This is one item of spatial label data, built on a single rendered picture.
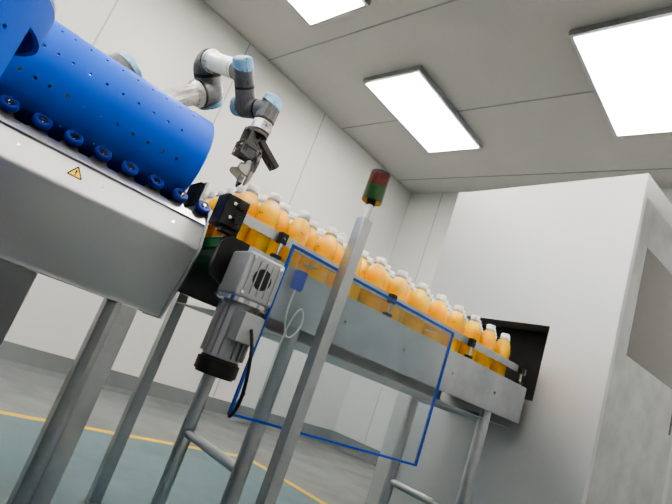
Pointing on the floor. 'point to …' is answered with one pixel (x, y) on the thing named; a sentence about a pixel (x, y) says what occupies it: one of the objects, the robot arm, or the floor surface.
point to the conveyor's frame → (482, 382)
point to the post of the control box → (136, 401)
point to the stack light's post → (314, 364)
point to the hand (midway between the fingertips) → (242, 184)
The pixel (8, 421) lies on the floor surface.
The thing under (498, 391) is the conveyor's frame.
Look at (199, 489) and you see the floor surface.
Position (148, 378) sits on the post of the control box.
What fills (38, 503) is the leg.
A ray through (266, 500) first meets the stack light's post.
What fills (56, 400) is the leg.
